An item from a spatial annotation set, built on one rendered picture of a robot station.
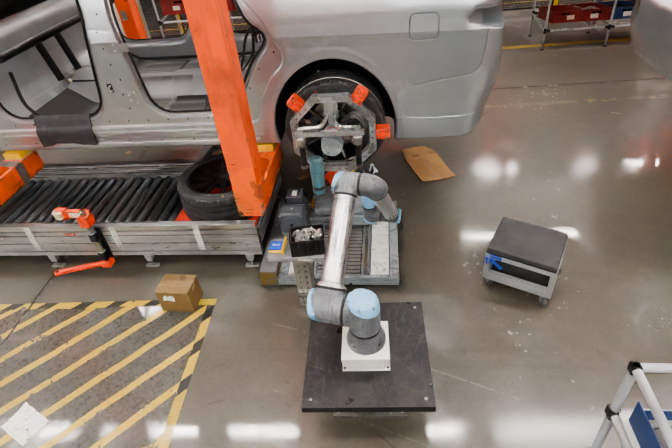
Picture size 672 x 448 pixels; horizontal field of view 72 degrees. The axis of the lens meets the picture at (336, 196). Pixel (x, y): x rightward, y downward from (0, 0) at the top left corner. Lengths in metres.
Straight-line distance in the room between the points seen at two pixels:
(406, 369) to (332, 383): 0.36
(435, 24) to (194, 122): 1.69
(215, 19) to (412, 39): 1.13
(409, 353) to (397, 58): 1.66
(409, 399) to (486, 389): 0.56
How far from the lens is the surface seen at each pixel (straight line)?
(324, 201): 3.45
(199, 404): 2.79
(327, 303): 2.18
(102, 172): 4.39
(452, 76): 2.96
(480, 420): 2.60
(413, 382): 2.32
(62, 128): 3.81
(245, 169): 2.74
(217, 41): 2.44
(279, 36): 2.91
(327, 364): 2.38
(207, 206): 3.24
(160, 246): 3.47
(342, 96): 2.86
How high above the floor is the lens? 2.26
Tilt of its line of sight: 36 degrees down
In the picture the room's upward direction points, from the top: 6 degrees counter-clockwise
